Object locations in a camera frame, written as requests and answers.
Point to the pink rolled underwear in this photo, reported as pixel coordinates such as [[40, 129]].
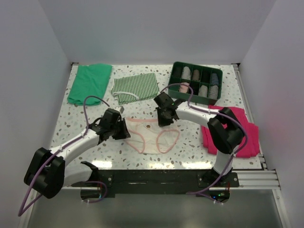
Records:
[[184, 87]]

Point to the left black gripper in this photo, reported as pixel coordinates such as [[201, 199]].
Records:
[[124, 133]]

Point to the aluminium frame rail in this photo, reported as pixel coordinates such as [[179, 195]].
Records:
[[262, 179]]

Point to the green divided storage tray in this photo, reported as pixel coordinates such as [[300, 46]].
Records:
[[205, 78]]

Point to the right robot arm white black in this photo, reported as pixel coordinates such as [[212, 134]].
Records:
[[227, 133]]

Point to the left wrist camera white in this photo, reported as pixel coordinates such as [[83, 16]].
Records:
[[120, 109]]

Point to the grey striped rolled sock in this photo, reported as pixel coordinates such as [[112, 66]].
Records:
[[213, 92]]

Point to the green folded cloth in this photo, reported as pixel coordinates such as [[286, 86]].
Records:
[[90, 83]]

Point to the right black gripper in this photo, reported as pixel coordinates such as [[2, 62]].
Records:
[[162, 123]]

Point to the beige grey rolled sock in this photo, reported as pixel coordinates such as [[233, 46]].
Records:
[[203, 91]]

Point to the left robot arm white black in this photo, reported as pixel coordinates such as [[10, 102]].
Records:
[[48, 172]]

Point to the white pink-trimmed underwear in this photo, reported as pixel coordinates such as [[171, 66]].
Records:
[[147, 137]]

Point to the pink folded cloth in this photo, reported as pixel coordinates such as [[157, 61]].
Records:
[[251, 148]]

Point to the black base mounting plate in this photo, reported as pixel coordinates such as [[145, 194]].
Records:
[[114, 182]]

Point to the brown rolled sock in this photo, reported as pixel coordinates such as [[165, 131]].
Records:
[[196, 75]]

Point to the green white striped underwear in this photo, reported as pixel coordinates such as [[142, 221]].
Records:
[[135, 88]]

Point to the blue striped rolled sock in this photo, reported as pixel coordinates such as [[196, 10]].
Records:
[[214, 79]]

